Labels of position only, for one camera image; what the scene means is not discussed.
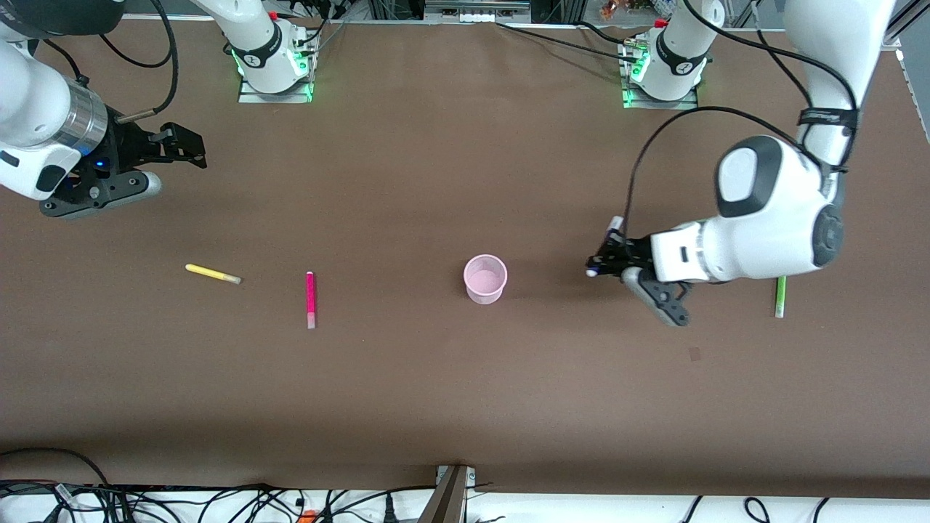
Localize purple marker pen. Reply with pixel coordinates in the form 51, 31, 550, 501
586, 216, 626, 279

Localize pink mesh pen holder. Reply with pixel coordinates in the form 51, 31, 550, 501
463, 254, 509, 305

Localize yellow marker pen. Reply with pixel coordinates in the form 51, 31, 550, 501
185, 263, 242, 285

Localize grey metal connector box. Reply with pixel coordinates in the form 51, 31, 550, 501
424, 0, 533, 24

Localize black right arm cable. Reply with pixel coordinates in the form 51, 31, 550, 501
98, 0, 179, 124

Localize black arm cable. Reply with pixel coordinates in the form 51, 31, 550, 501
98, 0, 179, 124
623, 0, 862, 240

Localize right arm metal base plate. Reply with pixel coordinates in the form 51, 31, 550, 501
238, 73, 315, 104

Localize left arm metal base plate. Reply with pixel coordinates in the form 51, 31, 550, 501
622, 40, 700, 111

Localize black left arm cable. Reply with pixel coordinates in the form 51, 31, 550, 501
623, 0, 862, 240

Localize thin black table cable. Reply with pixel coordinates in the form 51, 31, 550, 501
496, 20, 640, 62

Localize grey metal camera post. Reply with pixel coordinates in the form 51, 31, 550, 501
420, 465, 477, 523

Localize black looped floor cable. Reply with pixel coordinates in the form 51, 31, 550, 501
0, 446, 110, 487

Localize black cable tangle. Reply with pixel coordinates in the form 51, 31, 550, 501
0, 479, 437, 523

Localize aluminium frame rail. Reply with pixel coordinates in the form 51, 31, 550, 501
883, 0, 930, 52

